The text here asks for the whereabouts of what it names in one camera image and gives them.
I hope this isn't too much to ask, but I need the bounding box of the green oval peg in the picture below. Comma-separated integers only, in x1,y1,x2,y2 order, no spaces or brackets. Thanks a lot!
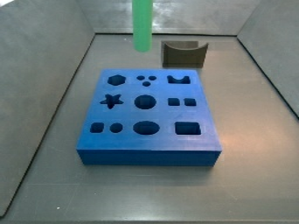
132,0,153,52

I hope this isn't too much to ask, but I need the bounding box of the blue shape-sorter block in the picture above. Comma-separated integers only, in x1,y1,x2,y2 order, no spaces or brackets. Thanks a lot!
76,69,221,166

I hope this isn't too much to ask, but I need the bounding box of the dark grey curved holder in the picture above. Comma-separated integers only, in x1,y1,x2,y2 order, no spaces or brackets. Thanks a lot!
161,40,209,68

